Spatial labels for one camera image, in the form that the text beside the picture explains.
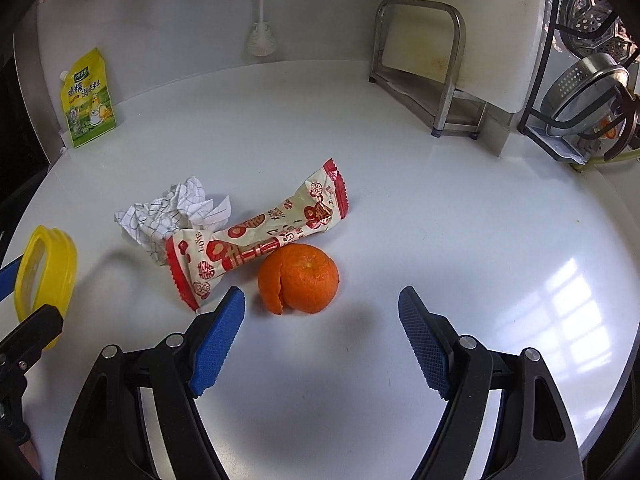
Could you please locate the blue white bottle brush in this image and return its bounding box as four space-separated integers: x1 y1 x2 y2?
246 0 277 58

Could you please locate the steel cutting board rack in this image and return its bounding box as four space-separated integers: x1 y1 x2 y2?
369 0 487 140

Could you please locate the steel steamer basket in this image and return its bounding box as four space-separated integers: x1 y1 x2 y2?
558 0 638 66

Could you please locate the yellow green gas hose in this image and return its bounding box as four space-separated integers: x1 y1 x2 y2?
569 146 640 174

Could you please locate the red white snack wrapper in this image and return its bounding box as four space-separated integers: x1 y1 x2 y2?
165 159 349 311

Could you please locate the black wire dish rack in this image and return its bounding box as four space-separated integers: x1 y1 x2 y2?
518 0 639 168

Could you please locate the crumpled grid paper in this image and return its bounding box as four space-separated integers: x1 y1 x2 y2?
114 176 232 266

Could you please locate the white cutting board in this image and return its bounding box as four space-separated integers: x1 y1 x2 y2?
382 0 546 114

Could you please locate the yellow plastic lid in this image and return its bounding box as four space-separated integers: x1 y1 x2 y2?
14 226 78 322

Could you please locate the yellow green refill pouch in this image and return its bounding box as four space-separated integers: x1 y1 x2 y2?
60 48 117 148

